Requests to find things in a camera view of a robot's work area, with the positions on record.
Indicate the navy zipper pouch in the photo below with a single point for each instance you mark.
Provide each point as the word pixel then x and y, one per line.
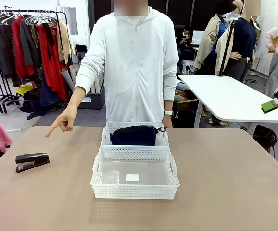
pixel 134 138

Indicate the person's right forearm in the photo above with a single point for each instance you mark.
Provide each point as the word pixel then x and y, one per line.
pixel 77 98

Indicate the person's left forearm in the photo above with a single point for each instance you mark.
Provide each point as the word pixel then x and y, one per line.
pixel 168 105

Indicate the person's left hand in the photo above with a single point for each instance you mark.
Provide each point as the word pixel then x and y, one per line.
pixel 168 122

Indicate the person's right hand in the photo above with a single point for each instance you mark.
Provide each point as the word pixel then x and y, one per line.
pixel 65 121

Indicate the white side table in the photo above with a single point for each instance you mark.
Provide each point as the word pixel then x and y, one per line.
pixel 225 96

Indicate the mannequin in navy top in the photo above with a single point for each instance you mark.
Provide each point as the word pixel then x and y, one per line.
pixel 244 41

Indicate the mannequin in beige trench coat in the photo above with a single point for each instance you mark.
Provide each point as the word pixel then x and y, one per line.
pixel 208 41

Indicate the white wristwatch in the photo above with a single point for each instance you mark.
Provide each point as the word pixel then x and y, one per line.
pixel 168 112

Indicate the seated person in black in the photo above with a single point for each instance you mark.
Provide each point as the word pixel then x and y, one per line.
pixel 185 41

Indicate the black mannequin hat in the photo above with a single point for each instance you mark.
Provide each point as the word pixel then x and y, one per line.
pixel 223 6

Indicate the person in white hoodie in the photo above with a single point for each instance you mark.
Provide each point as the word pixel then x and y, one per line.
pixel 139 72

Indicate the white perforated plastic basket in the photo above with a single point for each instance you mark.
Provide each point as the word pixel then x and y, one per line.
pixel 134 191
pixel 105 134

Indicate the white paper roll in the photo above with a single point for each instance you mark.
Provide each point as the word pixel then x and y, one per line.
pixel 97 84

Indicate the grey storage bin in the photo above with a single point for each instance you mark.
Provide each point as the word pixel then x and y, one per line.
pixel 94 99

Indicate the black office chair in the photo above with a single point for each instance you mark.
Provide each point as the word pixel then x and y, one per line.
pixel 80 51

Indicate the beige paper roll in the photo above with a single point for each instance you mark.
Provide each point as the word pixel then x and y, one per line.
pixel 73 73

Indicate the thick grey paper roll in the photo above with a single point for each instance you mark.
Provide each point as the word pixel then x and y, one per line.
pixel 67 77

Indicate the beige jacket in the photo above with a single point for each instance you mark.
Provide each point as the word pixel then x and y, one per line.
pixel 64 41

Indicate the grey hanging board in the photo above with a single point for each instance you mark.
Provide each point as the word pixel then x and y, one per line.
pixel 70 20

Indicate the red dress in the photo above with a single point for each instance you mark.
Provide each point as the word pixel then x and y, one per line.
pixel 53 67

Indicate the navy blue cloth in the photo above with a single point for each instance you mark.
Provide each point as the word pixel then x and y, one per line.
pixel 47 98

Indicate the black stapler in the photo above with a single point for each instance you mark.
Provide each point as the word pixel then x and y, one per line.
pixel 32 160

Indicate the yellow bag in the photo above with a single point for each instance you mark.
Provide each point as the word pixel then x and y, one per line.
pixel 23 89

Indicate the dark grey coat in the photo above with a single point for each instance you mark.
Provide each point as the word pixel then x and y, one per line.
pixel 29 45

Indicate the red coat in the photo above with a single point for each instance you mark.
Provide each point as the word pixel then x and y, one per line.
pixel 18 53

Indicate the dark brown coat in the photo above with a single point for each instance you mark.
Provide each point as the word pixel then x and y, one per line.
pixel 5 45

